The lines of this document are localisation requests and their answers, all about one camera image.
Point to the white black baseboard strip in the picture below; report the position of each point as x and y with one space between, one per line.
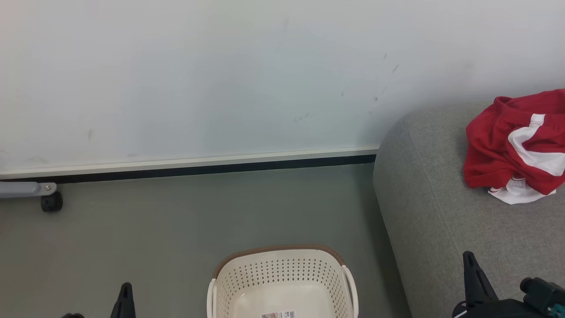
190 162

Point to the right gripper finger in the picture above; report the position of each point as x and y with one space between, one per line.
477 285

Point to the white barcode sticker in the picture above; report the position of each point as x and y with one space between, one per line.
279 315

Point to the black caster wheel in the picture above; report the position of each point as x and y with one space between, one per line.
51 202

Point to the red white sports garment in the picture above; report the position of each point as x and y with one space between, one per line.
490 150

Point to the grey fabric sofa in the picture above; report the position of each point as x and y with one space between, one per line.
432 212

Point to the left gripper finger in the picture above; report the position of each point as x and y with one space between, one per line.
73 316
125 307

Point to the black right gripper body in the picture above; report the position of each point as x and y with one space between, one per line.
499 310

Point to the cream perforated laundry basket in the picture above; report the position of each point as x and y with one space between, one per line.
282 274

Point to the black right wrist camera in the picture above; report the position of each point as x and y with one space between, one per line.
545 296

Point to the grey metal furniture leg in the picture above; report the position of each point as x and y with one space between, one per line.
22 189

